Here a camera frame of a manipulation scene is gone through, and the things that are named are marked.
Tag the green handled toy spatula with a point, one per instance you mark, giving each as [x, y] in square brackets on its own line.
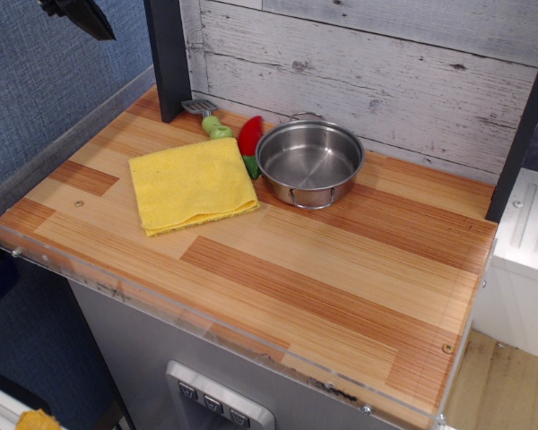
[210, 123]

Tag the clear acrylic front guard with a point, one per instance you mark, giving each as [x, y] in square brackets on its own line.
[369, 311]

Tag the dark grey post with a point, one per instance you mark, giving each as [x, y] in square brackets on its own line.
[169, 55]
[515, 157]

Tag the clear acrylic left guard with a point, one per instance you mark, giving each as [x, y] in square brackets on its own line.
[21, 176]

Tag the yellow object bottom left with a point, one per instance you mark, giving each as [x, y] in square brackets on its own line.
[37, 420]

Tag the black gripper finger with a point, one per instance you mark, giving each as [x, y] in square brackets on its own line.
[85, 14]

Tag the red toy chili pepper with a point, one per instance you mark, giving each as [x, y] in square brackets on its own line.
[249, 136]

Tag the white side cabinet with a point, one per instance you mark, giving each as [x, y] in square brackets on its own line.
[506, 307]

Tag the yellow folded cloth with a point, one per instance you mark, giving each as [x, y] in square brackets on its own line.
[191, 185]

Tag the dark grey left post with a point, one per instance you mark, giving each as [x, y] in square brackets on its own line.
[169, 55]

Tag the dark grey right post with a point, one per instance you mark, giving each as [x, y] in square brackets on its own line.
[515, 157]

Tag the metal pot with handles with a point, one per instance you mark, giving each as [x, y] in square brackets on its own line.
[309, 162]

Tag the silver dispenser panel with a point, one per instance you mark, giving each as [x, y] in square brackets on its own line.
[212, 405]

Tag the clear acrylic guard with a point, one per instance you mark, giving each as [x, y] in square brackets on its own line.
[21, 176]
[369, 311]

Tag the grey toy fridge cabinet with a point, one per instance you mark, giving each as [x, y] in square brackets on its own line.
[137, 347]

